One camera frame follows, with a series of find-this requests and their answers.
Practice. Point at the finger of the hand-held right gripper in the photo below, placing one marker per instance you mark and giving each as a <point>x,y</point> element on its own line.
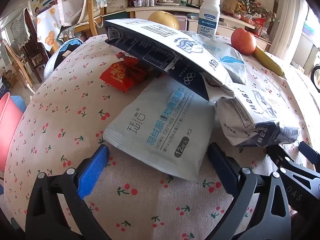
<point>310,151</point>
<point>302,185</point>

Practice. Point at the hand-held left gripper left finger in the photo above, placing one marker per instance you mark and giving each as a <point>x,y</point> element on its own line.
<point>92,172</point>

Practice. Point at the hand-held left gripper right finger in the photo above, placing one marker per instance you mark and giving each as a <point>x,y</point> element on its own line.
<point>223,170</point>

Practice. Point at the white navy bag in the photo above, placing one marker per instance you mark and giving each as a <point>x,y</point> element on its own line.
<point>260,110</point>

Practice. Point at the white blue wet wipes pack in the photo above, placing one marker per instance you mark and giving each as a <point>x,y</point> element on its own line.
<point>160,135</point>
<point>225,55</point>

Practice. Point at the pink plastic bucket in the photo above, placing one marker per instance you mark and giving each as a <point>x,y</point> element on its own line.
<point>7,130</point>

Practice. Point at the red snack packet gold print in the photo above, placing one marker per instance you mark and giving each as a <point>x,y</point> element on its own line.
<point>117,76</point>

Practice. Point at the dark red foil wrapper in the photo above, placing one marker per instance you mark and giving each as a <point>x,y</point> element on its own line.
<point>135,70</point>

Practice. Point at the cherry print tablecloth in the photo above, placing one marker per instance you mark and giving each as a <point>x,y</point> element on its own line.
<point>62,120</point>

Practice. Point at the yellow banana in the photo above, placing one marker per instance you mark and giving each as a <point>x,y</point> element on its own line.
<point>268,62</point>

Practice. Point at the blue plastic container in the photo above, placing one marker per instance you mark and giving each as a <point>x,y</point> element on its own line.
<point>18,103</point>

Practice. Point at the white curtain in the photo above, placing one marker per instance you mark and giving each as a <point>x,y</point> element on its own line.
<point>287,35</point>

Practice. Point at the blue grey backpack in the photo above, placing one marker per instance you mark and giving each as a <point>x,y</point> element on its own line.
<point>62,52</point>

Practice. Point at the red apple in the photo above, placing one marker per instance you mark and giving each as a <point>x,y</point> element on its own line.
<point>243,41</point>

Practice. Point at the dark wooden chair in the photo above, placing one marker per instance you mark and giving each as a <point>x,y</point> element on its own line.
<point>35,55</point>

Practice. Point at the bag of oranges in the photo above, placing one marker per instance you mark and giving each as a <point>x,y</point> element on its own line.
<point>246,18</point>

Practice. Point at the cream television cabinet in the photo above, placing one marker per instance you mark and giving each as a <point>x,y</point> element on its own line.
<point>192,26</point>

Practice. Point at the orange print tablecloth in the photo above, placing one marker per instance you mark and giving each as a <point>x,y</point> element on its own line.
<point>48,30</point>

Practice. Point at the light wooden chair with cloths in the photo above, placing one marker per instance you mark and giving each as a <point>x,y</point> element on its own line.
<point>92,22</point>

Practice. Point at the dried flower bunch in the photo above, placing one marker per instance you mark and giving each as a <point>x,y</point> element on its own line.
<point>262,8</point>

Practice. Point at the white plastic bottle blue label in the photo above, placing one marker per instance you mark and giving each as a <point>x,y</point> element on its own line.
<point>207,17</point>

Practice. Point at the grey knit chair cover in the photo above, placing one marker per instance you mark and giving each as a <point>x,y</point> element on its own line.
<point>21,27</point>

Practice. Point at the yellow pear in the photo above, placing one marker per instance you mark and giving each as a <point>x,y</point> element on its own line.
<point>162,18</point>

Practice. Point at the brown paper snack bag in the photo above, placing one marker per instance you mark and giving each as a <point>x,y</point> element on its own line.
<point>229,6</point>

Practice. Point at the white lace cloth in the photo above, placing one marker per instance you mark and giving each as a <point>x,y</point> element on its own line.
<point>72,5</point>

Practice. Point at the row of small silver bottles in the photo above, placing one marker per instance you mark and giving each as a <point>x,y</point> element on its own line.
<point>145,1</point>

